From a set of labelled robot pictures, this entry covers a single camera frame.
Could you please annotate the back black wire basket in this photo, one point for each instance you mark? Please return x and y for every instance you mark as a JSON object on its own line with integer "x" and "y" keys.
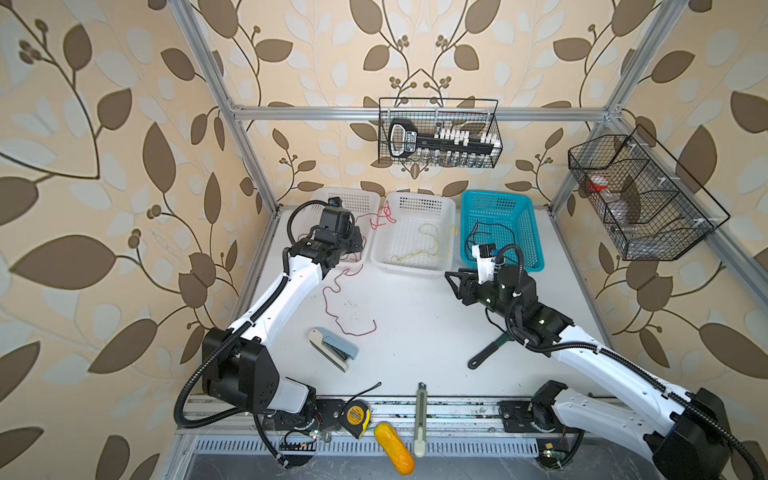
{"x": 429, "y": 113}

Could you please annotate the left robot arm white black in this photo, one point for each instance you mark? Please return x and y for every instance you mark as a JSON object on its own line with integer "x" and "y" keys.
{"x": 237, "y": 367}

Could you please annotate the white utility knife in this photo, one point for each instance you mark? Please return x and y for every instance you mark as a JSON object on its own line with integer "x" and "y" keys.
{"x": 420, "y": 421}

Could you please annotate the yellow black tape measure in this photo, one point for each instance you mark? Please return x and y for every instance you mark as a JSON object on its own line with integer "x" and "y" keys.
{"x": 355, "y": 414}

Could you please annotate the black socket tool set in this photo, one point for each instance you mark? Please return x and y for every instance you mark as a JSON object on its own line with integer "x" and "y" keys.
{"x": 403, "y": 140}

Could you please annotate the yellow corn cob toy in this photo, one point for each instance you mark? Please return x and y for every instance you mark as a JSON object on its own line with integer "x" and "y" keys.
{"x": 395, "y": 449}

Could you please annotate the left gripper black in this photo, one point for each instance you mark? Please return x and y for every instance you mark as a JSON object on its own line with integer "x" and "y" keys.
{"x": 357, "y": 244}

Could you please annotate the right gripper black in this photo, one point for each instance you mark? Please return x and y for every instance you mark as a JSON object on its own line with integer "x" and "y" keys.
{"x": 468, "y": 284}

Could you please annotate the white plastic basket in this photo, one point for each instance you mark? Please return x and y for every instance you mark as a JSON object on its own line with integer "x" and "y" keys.
{"x": 415, "y": 235}
{"x": 312, "y": 229}

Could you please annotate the left white plastic basket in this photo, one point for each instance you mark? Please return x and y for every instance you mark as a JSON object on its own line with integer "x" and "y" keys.
{"x": 312, "y": 229}

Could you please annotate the green black pipe wrench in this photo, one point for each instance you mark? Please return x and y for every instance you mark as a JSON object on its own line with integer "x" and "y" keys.
{"x": 489, "y": 350}

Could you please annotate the grey blue stapler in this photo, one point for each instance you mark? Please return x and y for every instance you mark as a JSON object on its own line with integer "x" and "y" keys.
{"x": 335, "y": 349}

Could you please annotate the teal plastic basket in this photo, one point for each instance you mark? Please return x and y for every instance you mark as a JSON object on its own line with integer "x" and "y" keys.
{"x": 500, "y": 218}

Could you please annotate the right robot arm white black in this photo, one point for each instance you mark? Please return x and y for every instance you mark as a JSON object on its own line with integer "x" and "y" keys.
{"x": 685, "y": 435}

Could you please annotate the middle white plastic basket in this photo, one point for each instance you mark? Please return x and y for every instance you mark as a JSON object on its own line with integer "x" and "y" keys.
{"x": 415, "y": 235}

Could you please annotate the black wire basket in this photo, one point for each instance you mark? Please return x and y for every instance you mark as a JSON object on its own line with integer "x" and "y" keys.
{"x": 657, "y": 207}
{"x": 429, "y": 113}

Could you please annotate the right black wire basket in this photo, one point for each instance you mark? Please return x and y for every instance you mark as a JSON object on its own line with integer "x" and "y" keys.
{"x": 657, "y": 207}

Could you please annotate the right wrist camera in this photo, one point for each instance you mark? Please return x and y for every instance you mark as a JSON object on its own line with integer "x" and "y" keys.
{"x": 485, "y": 258}

